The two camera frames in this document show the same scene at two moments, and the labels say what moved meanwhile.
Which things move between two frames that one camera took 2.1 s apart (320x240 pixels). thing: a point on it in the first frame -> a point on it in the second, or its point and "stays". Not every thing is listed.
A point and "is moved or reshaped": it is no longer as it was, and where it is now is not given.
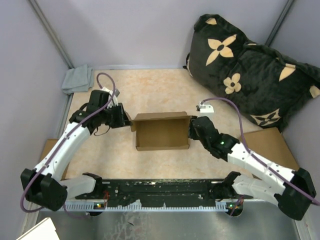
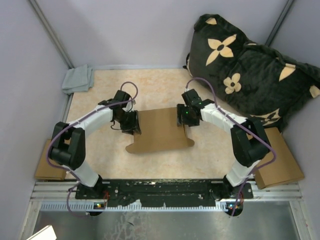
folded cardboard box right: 269,144 stays
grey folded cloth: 78,79 stays
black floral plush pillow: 269,86 stays
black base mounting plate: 180,192 stays
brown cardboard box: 162,131 is moved or reshaped
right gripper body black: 193,134 -> 184,117
